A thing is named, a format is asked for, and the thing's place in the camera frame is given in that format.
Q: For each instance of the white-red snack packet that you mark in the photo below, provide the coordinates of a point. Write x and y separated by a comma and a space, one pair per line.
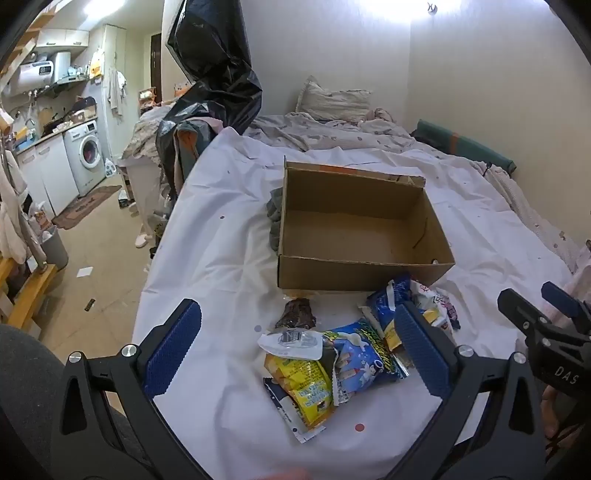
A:
436, 302

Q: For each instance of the white floor cabinet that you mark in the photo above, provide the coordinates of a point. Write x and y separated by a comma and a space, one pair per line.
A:
51, 175

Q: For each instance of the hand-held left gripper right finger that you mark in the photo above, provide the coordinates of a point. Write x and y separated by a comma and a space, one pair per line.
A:
422, 355

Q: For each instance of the white washing machine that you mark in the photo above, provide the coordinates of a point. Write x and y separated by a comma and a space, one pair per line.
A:
85, 157

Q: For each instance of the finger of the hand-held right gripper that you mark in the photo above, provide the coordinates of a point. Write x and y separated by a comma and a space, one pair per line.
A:
515, 305
561, 297

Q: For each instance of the white hanging cloth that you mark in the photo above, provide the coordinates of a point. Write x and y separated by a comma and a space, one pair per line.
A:
117, 90

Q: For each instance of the brown cardboard box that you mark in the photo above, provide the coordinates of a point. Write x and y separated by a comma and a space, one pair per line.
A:
346, 272

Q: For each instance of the black plastic bag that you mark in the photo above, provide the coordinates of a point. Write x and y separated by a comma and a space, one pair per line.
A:
217, 69

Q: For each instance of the grey floral quilt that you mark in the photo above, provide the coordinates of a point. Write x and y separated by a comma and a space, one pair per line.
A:
323, 131

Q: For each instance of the dark blue snack packet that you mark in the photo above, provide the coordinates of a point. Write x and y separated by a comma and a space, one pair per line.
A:
390, 300

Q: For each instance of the detergent bottle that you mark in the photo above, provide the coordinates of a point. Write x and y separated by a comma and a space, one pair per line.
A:
110, 168

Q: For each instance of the person's right hand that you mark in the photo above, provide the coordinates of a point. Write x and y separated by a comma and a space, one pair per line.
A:
551, 408

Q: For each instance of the white printed bedsheet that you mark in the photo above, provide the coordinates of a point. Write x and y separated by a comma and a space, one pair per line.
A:
221, 240

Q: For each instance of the brown floor rug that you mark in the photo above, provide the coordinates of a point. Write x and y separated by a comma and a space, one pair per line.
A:
87, 207

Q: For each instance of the beige pillow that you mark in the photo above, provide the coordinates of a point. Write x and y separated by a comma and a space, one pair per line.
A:
332, 99

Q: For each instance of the pile of clothes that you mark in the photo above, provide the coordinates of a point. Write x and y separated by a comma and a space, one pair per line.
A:
147, 131

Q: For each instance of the white hanging towel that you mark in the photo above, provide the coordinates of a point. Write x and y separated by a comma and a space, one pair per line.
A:
11, 217

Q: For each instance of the brown chocolate bar packet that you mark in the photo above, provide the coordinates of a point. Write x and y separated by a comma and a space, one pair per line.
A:
298, 316

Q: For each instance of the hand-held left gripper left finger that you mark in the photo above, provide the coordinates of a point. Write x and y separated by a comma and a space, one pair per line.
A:
173, 355

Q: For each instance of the yellow wooden frame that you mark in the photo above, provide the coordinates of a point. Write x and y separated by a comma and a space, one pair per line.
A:
32, 295

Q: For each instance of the blue-white packet with green letters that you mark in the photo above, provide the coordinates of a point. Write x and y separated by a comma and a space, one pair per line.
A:
360, 357

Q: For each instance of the small yellow snack packet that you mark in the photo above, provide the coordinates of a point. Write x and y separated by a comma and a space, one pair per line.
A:
392, 339

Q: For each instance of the white wall cabinet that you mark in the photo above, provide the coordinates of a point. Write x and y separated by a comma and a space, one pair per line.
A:
62, 38

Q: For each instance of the green folded blanket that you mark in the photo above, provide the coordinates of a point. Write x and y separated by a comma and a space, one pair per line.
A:
461, 145

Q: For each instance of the white water heater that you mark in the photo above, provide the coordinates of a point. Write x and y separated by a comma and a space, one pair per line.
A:
39, 71

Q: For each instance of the dark cloth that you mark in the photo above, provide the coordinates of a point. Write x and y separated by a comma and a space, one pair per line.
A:
274, 217

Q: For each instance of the white paper scrap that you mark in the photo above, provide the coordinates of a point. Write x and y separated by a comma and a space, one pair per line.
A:
85, 272

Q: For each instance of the white slipper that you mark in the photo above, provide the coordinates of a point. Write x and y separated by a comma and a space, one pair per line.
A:
143, 240

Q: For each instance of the grey bin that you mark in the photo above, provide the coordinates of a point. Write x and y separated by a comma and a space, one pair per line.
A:
55, 251

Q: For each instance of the navy-white snack packet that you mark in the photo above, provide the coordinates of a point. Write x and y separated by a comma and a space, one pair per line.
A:
281, 406

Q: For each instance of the white biscuit packet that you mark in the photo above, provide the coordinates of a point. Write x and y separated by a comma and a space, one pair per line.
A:
291, 344

